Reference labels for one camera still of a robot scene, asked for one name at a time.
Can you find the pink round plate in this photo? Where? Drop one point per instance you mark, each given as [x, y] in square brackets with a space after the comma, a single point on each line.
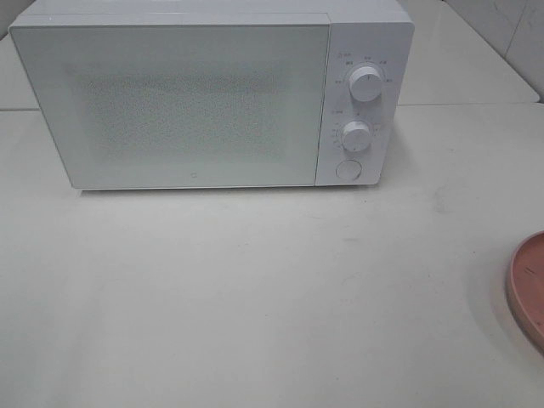
[524, 288]

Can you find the white microwave oven body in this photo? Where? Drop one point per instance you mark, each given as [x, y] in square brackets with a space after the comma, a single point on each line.
[361, 33]

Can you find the upper white power knob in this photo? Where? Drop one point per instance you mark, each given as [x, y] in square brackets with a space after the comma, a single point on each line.
[365, 83]

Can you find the round white door button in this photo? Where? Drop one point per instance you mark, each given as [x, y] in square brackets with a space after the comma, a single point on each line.
[349, 170]

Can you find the white timer knob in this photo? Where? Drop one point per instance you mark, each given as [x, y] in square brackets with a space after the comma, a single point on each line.
[356, 136]

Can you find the white microwave door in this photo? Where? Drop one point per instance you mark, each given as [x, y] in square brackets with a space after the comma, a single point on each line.
[151, 101]

